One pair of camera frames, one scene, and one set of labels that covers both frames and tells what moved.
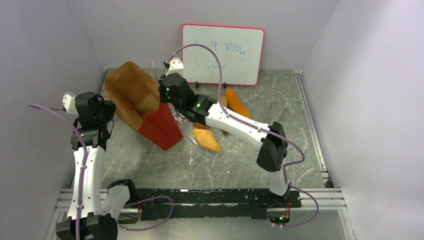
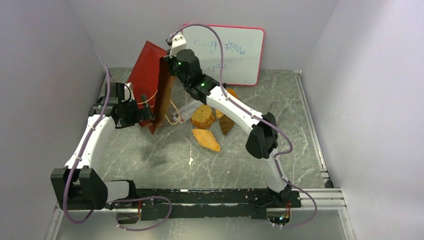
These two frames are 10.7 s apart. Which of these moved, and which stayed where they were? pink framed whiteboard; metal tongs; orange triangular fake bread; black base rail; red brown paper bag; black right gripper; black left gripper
Moved: black right gripper; red brown paper bag; black left gripper
Stayed: black base rail; pink framed whiteboard; orange triangular fake bread; metal tongs
